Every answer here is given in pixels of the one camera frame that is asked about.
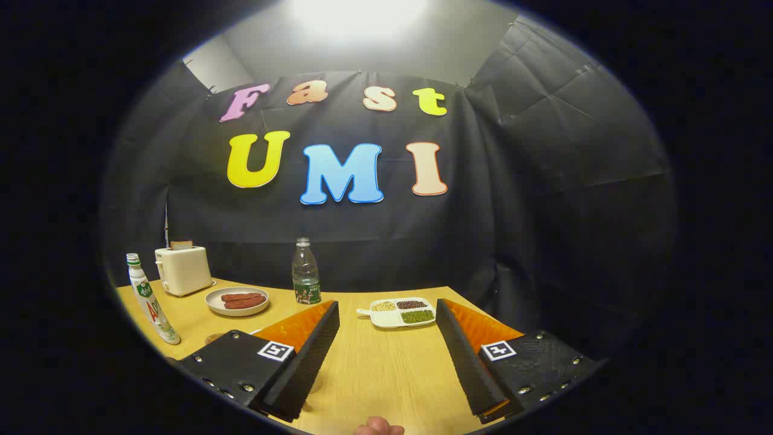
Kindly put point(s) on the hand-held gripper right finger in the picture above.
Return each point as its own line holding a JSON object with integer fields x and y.
{"x": 468, "y": 368}

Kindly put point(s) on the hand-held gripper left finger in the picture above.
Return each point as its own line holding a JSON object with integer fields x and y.
{"x": 308, "y": 362}

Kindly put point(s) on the round cork coaster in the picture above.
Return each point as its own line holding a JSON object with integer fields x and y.
{"x": 214, "y": 339}

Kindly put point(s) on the white juice bottle green label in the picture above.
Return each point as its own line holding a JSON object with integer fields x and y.
{"x": 151, "y": 302}

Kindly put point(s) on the clear water bottle green label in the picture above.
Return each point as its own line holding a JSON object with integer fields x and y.
{"x": 306, "y": 278}

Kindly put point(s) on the pile of green beans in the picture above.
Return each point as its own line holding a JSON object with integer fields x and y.
{"x": 418, "y": 316}

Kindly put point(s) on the wooden table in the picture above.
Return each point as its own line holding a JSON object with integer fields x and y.
{"x": 386, "y": 374}

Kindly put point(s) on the red sausage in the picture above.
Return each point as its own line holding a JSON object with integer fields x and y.
{"x": 247, "y": 304}
{"x": 238, "y": 296}

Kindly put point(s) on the pile of dark beans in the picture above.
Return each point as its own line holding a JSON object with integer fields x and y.
{"x": 412, "y": 304}

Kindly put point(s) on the white divided tray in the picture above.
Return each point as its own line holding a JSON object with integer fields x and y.
{"x": 392, "y": 320}

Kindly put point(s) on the pile of yellow beans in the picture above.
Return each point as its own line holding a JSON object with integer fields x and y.
{"x": 383, "y": 306}

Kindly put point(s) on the white round plate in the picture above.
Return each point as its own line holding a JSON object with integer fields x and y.
{"x": 217, "y": 305}

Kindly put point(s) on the cream toaster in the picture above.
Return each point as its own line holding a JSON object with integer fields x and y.
{"x": 184, "y": 272}

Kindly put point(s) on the black backdrop cloth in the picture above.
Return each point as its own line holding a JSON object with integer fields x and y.
{"x": 513, "y": 211}

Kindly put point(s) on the bread slice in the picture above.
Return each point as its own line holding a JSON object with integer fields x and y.
{"x": 181, "y": 245}

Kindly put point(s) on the ceiling light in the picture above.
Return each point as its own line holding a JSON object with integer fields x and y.
{"x": 359, "y": 15}

